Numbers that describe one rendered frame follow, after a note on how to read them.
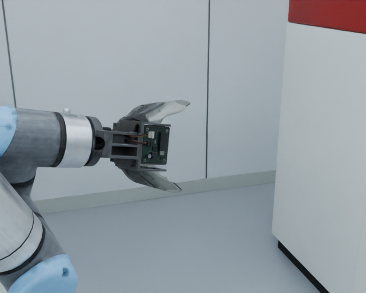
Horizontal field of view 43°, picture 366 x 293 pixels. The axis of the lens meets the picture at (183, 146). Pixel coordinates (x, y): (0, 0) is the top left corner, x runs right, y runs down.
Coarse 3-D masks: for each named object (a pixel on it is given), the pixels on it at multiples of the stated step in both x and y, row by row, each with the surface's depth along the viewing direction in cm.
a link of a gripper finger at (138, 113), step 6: (156, 102) 75; (162, 102) 75; (138, 108) 72; (144, 108) 73; (150, 108) 74; (132, 114) 72; (138, 114) 72; (144, 114) 73; (138, 120) 72; (144, 120) 73
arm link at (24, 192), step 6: (30, 180) 60; (12, 186) 58; (18, 186) 59; (24, 186) 60; (30, 186) 61; (18, 192) 59; (24, 192) 60; (30, 192) 62; (24, 198) 59; (30, 198) 61; (30, 204) 59; (36, 210) 59
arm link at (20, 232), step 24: (0, 192) 44; (0, 216) 44; (24, 216) 47; (0, 240) 45; (24, 240) 47; (48, 240) 52; (0, 264) 47; (24, 264) 49; (48, 264) 50; (24, 288) 48; (48, 288) 50; (72, 288) 52
